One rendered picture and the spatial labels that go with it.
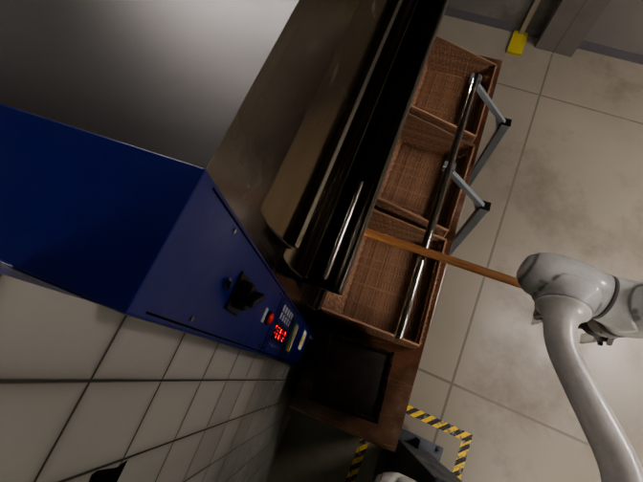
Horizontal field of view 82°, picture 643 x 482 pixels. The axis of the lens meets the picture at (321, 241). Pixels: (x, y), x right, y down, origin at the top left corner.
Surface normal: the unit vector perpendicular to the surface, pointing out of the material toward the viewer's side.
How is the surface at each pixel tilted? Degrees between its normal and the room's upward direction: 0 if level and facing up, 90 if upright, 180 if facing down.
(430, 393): 0
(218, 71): 0
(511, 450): 0
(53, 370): 90
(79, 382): 90
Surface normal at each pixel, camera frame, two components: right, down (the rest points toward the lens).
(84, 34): -0.05, -0.36
